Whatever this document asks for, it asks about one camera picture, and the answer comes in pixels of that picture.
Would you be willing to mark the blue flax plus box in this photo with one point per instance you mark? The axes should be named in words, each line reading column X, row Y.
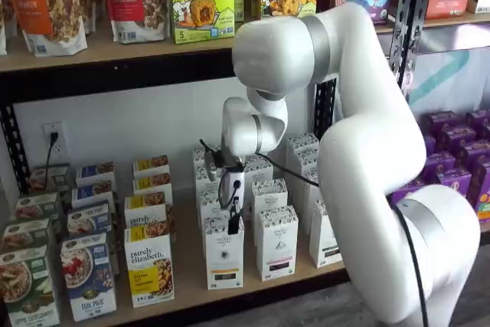
column 92, row 193
column 88, row 281
column 93, row 172
column 88, row 218

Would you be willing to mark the blue label granola bag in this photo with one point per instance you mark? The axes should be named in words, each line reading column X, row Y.
column 2, row 17

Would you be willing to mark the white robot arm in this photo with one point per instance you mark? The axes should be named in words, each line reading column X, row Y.
column 363, row 151

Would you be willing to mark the orange green snack box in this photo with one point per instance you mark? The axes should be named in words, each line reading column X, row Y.
column 483, row 208

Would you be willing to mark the white box yellow strip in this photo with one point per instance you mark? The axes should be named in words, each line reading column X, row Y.
column 208, row 204
column 204, row 188
column 198, row 156
column 224, row 262

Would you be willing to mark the purple Annie's box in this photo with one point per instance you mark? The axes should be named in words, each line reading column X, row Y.
column 409, row 189
column 480, row 181
column 429, row 145
column 478, row 118
column 444, row 122
column 474, row 149
column 440, row 164
column 453, row 181
column 457, row 137

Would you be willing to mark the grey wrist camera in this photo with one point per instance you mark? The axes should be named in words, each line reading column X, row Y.
column 211, row 168

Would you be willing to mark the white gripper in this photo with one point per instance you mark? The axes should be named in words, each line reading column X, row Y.
column 234, row 189

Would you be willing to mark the wooden shelf board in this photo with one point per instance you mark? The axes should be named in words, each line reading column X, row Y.
column 115, row 55
column 187, row 265
column 451, row 22

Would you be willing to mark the white wall outlet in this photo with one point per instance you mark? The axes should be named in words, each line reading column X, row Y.
column 61, row 151

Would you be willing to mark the purely elizabeth yellow box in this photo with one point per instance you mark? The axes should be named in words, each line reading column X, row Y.
column 151, row 183
column 143, row 212
column 147, row 265
column 151, row 164

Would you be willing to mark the pale backing sheet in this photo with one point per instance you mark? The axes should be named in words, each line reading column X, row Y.
column 451, row 74

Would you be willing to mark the green oatmeal box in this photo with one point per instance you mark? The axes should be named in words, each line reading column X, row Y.
column 36, row 206
column 57, row 177
column 23, row 233
column 27, row 288

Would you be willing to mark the white box green strip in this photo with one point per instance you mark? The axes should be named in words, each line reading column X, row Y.
column 310, row 189
column 306, row 158
column 321, row 239
column 302, row 141

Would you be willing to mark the orange label granola bag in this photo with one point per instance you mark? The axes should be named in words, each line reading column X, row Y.
column 46, row 17

